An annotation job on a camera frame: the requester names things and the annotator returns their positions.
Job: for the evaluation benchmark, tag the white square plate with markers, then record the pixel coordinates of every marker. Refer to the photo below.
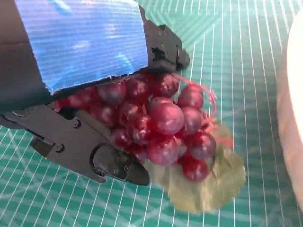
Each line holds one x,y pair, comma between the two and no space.
292,106

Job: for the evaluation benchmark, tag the green cutting mat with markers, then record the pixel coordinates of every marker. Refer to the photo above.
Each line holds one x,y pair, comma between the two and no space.
236,47

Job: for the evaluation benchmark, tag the red toy grape bunch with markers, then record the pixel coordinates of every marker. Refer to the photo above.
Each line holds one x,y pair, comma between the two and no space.
165,118

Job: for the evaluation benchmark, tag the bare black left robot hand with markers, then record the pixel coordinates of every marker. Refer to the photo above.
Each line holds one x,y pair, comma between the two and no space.
80,40

